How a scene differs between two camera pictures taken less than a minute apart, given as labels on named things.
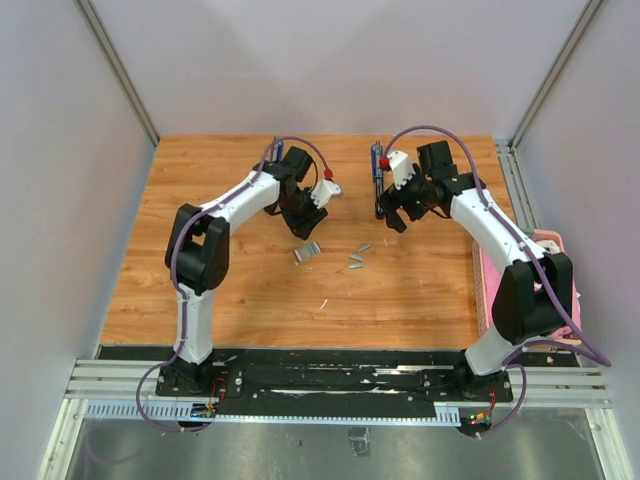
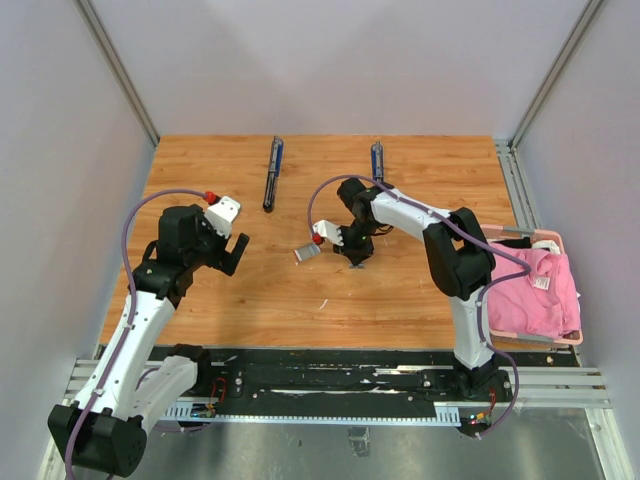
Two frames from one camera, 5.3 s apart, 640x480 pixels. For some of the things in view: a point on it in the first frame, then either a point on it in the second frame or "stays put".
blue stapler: [377, 171] stays put
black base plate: [339, 375] stays put
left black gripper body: [299, 211] → [210, 248]
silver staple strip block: [306, 251] stays put
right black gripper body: [413, 196] → [357, 240]
